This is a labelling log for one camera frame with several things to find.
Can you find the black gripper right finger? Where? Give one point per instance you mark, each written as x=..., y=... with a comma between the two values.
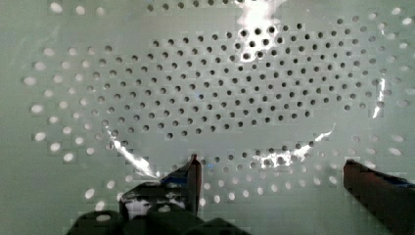
x=389, y=198

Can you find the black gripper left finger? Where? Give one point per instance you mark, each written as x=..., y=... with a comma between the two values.
x=181, y=187

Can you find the light green strainer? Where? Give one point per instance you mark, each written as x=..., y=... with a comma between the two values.
x=271, y=96

